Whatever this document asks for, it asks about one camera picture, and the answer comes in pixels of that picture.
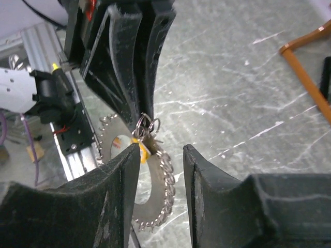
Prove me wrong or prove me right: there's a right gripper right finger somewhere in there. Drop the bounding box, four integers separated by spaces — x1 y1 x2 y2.
183 145 330 247

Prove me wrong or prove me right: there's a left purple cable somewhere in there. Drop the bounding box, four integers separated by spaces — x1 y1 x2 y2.
0 111 42 187

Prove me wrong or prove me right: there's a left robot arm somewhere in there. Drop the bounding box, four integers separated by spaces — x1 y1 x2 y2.
1 1 176 129

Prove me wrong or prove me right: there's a metal disc keyring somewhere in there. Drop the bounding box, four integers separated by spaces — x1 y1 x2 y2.
98 113 176 230

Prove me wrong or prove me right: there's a wooden three-tier rack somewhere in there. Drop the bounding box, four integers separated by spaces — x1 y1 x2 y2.
279 20 330 123

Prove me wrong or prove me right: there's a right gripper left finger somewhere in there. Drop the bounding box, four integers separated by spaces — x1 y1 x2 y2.
1 143 140 247

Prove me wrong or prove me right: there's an aluminium frame rail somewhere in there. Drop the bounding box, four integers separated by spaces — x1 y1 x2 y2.
21 23 98 181

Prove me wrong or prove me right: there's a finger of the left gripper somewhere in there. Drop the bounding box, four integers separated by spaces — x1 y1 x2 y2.
136 1 176 118

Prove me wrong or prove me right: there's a yellow tag key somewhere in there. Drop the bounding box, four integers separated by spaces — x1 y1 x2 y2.
131 137 151 164

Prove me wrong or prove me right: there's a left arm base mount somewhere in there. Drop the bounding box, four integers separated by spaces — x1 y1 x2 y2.
49 69 99 157

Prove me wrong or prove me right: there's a black stapler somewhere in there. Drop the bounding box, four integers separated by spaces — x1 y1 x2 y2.
319 56 330 101

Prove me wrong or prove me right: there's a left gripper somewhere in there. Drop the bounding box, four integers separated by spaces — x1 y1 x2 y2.
63 1 142 124

